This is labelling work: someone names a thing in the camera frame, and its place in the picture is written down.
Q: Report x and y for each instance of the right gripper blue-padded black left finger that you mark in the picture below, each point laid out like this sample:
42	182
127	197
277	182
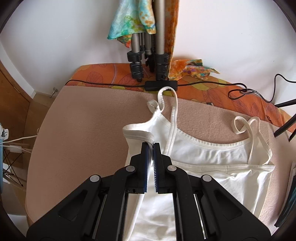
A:
96	209

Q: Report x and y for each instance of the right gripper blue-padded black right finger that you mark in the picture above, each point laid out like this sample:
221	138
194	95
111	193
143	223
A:
203	209

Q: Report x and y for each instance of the white camisole top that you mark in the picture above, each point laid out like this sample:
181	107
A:
242	168

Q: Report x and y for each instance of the dark green folded garment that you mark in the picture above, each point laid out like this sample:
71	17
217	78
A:
289	201

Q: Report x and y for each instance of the orange floral bed sheet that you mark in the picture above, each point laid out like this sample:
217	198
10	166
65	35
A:
216	91

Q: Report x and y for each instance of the wooden furniture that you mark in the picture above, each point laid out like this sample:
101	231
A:
14	105

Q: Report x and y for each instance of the folded silver tripod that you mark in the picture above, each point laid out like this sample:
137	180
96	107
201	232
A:
151	47

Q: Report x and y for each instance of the colourful silk scarf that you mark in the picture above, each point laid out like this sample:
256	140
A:
134	17

